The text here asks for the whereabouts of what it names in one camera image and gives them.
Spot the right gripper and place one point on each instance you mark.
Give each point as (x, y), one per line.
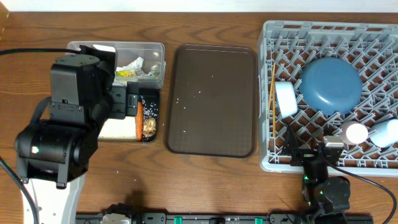
(291, 147)

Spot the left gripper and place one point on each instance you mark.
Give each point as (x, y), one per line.
(126, 99)

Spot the orange carrot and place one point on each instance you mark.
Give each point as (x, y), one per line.
(139, 121)

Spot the yellow-green snack wrapper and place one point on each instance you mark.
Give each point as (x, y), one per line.
(127, 73)

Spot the pile of white rice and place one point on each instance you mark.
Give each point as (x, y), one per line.
(121, 127)

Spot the aluminium foil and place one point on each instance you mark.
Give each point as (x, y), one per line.
(141, 73)

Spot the white paper napkin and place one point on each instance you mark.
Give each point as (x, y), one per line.
(135, 65)

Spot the brown morel mushroom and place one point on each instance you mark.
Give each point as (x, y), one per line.
(149, 127)

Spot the light blue rice bowl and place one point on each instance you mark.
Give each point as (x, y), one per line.
(286, 98)

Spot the white pink cup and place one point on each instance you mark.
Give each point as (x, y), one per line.
(353, 133)

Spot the large blue plate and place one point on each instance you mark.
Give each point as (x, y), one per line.
(330, 85)

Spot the white blue cup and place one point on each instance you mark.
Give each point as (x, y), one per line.
(385, 133)

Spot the wooden chopstick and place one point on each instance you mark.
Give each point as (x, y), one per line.
(273, 109)
(271, 89)

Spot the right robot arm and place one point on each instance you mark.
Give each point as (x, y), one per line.
(327, 197)

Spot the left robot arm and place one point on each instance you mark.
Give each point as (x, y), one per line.
(54, 150)

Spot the grey dishwasher rack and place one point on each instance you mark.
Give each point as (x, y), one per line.
(370, 48)

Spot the black plastic tray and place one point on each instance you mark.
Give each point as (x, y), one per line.
(149, 102)

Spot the clear plastic bin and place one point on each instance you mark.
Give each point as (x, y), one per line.
(152, 52)

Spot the brown serving tray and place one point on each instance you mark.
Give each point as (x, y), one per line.
(212, 101)

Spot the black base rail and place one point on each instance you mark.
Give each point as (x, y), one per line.
(121, 213)

